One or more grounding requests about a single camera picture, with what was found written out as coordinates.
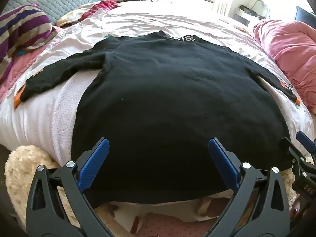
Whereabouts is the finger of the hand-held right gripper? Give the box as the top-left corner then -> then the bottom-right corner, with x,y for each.
281,138 -> 307,165
296,131 -> 316,155

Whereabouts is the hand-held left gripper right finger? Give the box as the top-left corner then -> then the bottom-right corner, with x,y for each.
208,137 -> 290,237

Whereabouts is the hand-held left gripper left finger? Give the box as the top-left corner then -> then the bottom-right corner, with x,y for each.
26,138 -> 116,237

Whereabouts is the black sweater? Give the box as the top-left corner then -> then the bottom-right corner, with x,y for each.
19,30 -> 300,204

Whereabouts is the cream fluffy blanket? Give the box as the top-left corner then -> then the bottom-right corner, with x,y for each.
5,144 -> 82,229

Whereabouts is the pink dotted mat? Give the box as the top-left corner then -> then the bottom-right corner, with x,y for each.
131,212 -> 218,237

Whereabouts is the pink blanket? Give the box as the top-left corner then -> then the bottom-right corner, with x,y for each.
252,20 -> 316,115

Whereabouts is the pink quilt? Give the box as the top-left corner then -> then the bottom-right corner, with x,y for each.
0,25 -> 65,102

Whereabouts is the black monitor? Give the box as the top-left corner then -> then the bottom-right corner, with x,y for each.
295,6 -> 313,24

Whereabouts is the white desk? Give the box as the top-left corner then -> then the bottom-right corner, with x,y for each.
233,5 -> 270,27

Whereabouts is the white printed bed sheet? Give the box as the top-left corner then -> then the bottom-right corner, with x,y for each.
0,1 -> 315,171

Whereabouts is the white and red crumpled cloth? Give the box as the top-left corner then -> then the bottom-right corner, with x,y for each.
57,5 -> 99,28

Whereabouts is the purple striped blanket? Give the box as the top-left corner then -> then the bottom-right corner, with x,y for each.
0,4 -> 53,84

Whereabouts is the white curtain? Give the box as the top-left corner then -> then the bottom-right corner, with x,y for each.
214,0 -> 235,18

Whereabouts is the red patterned cloth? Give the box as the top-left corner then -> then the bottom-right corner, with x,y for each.
81,0 -> 122,18

